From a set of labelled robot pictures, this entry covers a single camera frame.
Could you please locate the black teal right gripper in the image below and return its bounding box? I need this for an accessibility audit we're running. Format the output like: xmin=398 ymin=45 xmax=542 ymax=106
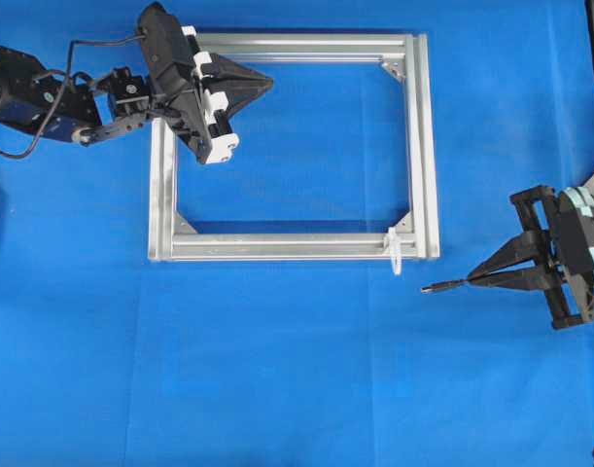
xmin=468 ymin=185 xmax=594 ymax=330

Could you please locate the aluminium extrusion frame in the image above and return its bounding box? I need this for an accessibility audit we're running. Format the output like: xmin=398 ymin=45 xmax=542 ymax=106
xmin=148 ymin=32 xmax=440 ymax=262

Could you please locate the black USB cable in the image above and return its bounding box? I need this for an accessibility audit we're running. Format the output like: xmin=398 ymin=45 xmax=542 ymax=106
xmin=420 ymin=278 xmax=472 ymax=295

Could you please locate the blue table cloth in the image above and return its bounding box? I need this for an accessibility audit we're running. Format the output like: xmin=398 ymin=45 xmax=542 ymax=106
xmin=0 ymin=1 xmax=594 ymax=466

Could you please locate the white zip tie loop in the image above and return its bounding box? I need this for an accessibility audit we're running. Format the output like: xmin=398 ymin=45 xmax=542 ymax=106
xmin=383 ymin=227 xmax=402 ymax=276

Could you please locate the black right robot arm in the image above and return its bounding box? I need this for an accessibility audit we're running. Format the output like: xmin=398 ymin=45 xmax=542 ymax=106
xmin=466 ymin=174 xmax=594 ymax=330

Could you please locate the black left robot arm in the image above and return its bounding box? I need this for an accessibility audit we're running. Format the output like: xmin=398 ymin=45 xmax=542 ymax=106
xmin=0 ymin=2 xmax=273 ymax=164

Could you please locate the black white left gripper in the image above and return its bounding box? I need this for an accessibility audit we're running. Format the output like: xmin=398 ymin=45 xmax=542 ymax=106
xmin=137 ymin=2 xmax=273 ymax=164

